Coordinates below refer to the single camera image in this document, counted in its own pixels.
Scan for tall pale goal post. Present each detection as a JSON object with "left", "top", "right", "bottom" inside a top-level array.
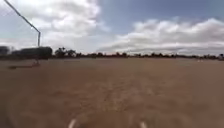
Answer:
[{"left": 3, "top": 0, "right": 42, "bottom": 66}]

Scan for brown dirt field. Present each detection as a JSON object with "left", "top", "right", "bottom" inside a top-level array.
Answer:
[{"left": 0, "top": 57, "right": 224, "bottom": 128}]

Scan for row of trees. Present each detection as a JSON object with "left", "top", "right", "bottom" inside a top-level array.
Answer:
[{"left": 53, "top": 46, "right": 224, "bottom": 61}]

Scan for robot's own part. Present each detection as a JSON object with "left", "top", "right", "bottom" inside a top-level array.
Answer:
[
  {"left": 139, "top": 121, "right": 148, "bottom": 128},
  {"left": 68, "top": 118, "right": 77, "bottom": 128}
]

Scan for dark low building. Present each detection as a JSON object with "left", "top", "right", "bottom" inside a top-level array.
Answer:
[{"left": 0, "top": 45, "right": 54, "bottom": 61}]

